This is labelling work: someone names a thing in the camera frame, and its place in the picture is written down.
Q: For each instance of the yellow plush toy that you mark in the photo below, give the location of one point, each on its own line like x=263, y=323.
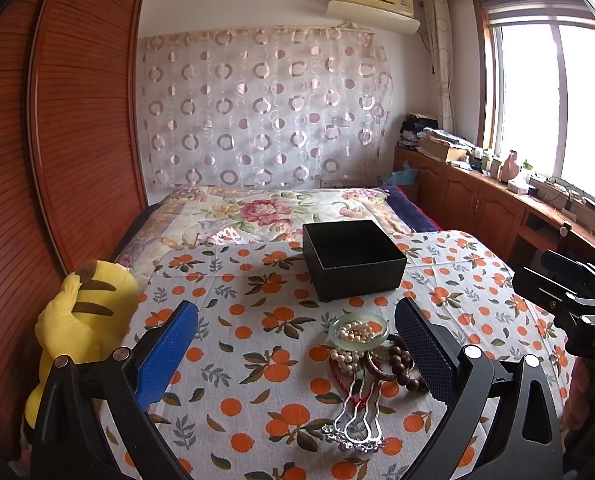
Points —
x=86, y=320

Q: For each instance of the circle pattern sheer curtain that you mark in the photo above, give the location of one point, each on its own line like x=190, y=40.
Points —
x=285, y=107

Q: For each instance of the pink ceramic figurine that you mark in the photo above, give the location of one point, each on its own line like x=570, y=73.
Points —
x=510, y=168

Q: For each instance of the pile of books and papers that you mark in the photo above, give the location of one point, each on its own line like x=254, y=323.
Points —
x=422, y=134

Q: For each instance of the pale green jade bangle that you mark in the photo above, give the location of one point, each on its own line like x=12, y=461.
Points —
x=359, y=332

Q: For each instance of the teal cloth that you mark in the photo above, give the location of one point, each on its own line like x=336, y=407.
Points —
x=404, y=176

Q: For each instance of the floral quilt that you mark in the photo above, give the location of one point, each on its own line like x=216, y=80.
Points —
x=206, y=215

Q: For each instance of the white air conditioner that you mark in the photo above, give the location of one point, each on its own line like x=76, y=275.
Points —
x=392, y=15

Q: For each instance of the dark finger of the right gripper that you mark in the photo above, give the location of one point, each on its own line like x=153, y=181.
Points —
x=581, y=273

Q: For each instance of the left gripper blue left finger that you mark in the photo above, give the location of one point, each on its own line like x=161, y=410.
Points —
x=160, y=350

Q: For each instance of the orange print bed sheet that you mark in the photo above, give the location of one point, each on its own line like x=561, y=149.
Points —
x=260, y=378

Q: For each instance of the black square jewelry box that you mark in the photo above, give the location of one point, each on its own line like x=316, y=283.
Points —
x=351, y=259

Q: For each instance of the dark blue blanket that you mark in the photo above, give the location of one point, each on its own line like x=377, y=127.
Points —
x=408, y=211

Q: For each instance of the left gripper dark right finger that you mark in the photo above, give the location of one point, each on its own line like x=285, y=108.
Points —
x=433, y=349

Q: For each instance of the person's right hand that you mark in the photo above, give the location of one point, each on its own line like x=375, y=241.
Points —
x=577, y=405

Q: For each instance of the cream window side curtain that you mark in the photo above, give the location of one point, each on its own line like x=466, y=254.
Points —
x=441, y=44

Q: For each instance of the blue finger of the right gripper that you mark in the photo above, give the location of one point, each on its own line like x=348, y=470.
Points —
x=542, y=291

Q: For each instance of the wooden sliding wardrobe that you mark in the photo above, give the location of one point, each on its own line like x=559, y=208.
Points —
x=70, y=177

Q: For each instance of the large bright window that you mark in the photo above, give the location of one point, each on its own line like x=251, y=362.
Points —
x=537, y=61

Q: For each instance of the wooden window side cabinet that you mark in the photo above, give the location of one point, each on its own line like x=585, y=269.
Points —
x=518, y=228

